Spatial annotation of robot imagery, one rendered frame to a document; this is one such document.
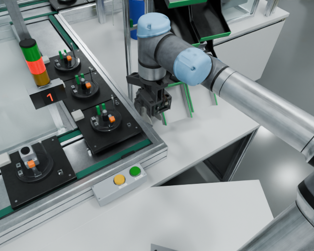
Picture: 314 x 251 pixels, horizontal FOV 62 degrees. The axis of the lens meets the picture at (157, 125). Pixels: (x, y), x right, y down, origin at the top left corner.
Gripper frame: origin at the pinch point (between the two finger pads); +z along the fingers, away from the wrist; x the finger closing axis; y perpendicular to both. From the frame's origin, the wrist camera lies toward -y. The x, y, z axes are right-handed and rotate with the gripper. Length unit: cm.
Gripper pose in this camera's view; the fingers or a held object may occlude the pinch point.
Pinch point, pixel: (147, 117)
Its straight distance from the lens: 85.8
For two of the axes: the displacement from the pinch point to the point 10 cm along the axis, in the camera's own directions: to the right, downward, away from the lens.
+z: -0.3, 6.4, 7.6
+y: 5.4, 6.5, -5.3
